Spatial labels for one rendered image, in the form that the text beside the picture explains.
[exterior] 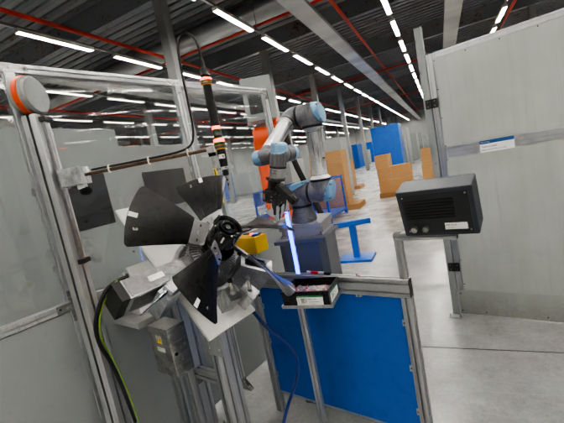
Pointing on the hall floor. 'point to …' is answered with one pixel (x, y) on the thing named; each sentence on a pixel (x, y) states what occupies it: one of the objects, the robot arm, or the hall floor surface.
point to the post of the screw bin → (312, 365)
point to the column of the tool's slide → (76, 284)
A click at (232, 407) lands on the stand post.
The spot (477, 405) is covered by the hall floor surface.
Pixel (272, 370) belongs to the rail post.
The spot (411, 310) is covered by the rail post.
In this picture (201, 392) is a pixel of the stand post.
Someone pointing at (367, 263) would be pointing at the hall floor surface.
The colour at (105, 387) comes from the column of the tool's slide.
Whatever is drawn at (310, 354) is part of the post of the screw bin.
